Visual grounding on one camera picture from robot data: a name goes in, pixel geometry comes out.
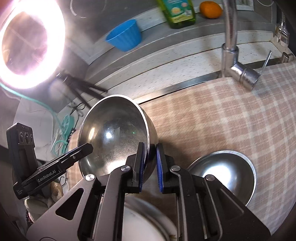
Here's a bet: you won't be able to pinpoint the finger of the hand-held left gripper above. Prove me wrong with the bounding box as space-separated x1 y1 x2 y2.
57 143 94 171

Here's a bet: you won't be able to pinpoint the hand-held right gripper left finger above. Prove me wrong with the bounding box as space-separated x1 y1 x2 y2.
26 142 148 241

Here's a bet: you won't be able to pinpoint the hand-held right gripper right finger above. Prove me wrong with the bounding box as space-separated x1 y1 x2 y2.
156 143 271 241

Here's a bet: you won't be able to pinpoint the large steel bowl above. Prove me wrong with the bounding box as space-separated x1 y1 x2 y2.
77 94 159 186

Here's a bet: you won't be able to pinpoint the deep plate large pink flowers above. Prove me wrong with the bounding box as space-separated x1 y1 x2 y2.
122 197 179 241

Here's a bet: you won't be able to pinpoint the red steel bowl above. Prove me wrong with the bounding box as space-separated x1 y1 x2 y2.
186 150 258 207

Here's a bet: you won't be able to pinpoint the person's left hand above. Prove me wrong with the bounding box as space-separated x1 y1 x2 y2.
24 181 64 223

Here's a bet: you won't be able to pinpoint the beige checked cloth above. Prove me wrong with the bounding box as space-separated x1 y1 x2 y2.
66 62 296 234

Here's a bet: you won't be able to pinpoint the black tripod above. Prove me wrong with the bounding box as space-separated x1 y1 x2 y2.
55 72 110 109

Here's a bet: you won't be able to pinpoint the blue plastic cup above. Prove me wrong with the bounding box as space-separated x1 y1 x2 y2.
105 19 142 52

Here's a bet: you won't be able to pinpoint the chrome faucet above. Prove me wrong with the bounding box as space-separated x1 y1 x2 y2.
220 0 291 91

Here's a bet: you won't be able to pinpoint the green dish soap bottle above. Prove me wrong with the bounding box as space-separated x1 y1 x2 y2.
157 0 196 29

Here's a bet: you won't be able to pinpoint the orange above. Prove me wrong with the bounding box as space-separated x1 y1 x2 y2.
199 1 223 19

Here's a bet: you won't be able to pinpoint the teal cable reel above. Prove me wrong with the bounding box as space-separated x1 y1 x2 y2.
60 115 76 141

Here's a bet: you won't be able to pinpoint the teal cable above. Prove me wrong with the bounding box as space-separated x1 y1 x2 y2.
0 82 77 156

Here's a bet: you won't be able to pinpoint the black cable with remote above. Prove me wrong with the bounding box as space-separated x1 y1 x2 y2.
68 102 86 116

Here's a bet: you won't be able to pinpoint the white ring light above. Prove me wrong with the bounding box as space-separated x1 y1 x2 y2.
0 0 67 90

